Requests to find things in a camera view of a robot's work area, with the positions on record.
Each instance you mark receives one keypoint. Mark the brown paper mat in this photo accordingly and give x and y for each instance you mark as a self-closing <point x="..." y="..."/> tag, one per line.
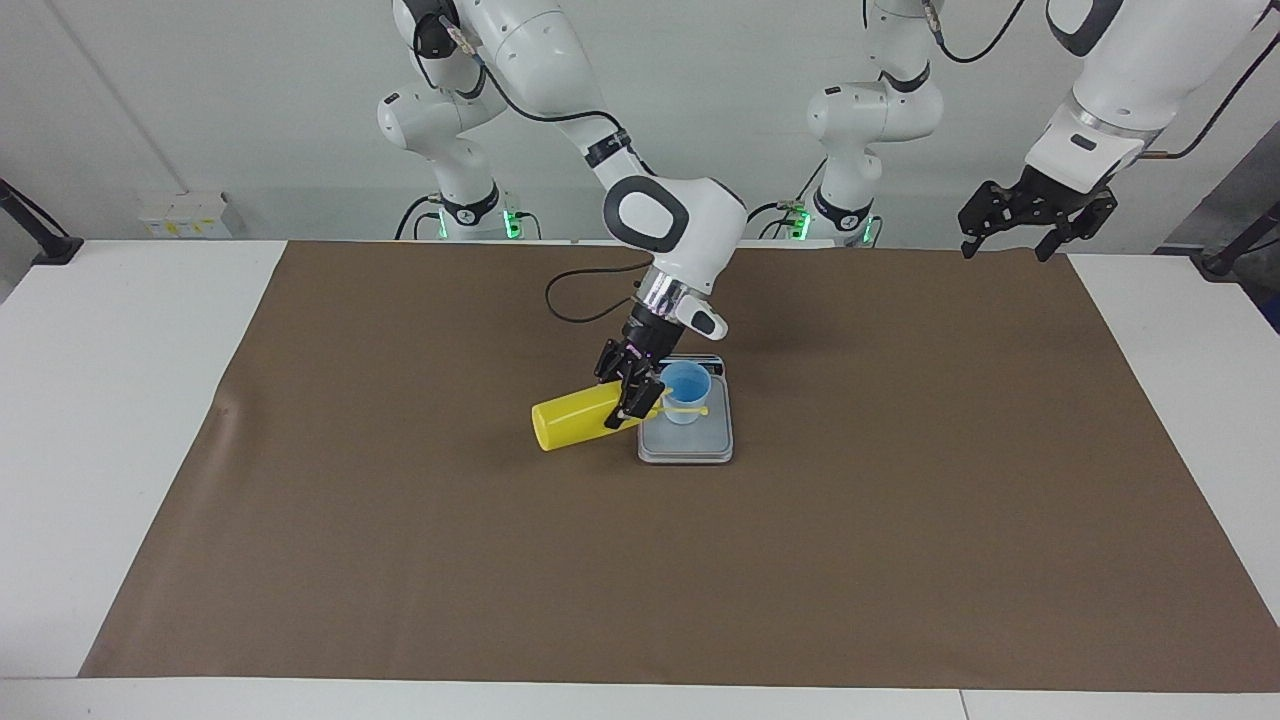
<point x="640" y="560"/>

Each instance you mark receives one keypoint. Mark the silver digital kitchen scale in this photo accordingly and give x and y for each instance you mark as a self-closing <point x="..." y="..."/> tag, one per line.
<point x="700" y="445"/>

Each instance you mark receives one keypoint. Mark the blue object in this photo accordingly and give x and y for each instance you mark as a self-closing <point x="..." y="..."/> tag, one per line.
<point x="1274" y="315"/>

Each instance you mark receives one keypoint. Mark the light blue plastic cup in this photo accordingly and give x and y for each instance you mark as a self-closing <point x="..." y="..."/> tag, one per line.
<point x="688" y="385"/>

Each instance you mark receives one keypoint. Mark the white wall socket box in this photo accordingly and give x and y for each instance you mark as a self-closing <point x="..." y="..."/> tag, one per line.
<point x="185" y="215"/>

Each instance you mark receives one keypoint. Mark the yellow squeeze bottle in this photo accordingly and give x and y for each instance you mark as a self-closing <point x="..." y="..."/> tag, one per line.
<point x="570" y="422"/>

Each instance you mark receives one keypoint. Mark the black clamp stand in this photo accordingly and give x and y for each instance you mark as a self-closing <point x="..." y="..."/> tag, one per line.
<point x="1225" y="262"/>
<point x="55" y="248"/>

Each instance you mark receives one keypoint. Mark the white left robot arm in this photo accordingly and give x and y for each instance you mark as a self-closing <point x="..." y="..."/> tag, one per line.
<point x="1130" y="70"/>

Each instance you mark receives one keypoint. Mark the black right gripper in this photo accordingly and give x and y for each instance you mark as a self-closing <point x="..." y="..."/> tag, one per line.
<point x="648" y="340"/>

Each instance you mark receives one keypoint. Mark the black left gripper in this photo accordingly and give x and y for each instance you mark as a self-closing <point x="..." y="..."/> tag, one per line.
<point x="1055" y="202"/>

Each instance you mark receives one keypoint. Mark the dark grey panel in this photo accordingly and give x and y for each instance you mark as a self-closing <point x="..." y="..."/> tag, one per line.
<point x="1250" y="195"/>

